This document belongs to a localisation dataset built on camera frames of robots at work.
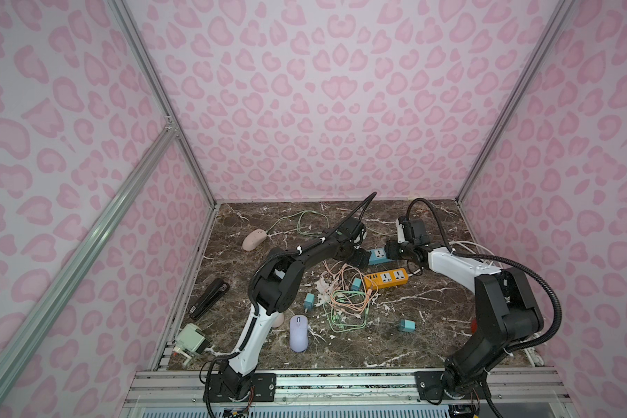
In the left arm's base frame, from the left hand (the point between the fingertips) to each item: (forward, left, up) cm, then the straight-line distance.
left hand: (361, 258), depth 98 cm
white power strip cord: (+8, -39, -1) cm, 40 cm away
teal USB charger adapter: (-11, +3, +2) cm, 11 cm away
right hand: (+2, -12, +5) cm, 13 cm away
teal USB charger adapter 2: (-25, -12, +2) cm, 28 cm away
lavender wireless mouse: (-27, +22, 0) cm, 35 cm away
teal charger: (-17, +19, +1) cm, 26 cm away
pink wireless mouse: (+9, +42, +1) cm, 43 cm away
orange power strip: (-8, -10, 0) cm, 13 cm away
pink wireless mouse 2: (-22, +29, -1) cm, 37 cm away
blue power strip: (+1, -6, +1) cm, 6 cm away
